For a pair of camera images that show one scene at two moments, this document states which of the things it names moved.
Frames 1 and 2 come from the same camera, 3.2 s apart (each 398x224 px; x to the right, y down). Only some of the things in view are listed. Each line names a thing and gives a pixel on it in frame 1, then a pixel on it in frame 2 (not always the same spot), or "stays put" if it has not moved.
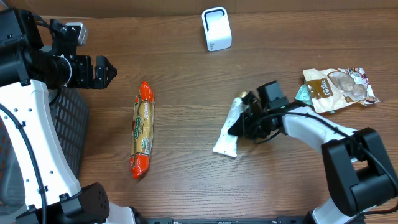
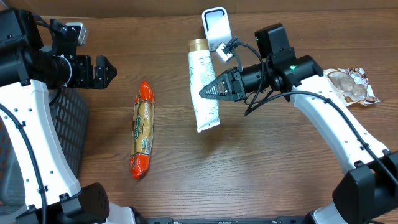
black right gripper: [249, 116] -> [236, 84]
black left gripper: [93, 72] stays put
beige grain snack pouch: [332, 88] stays put
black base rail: [291, 220] stays put
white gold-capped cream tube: [226, 144] -> [202, 71]
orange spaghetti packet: [142, 130] stays put
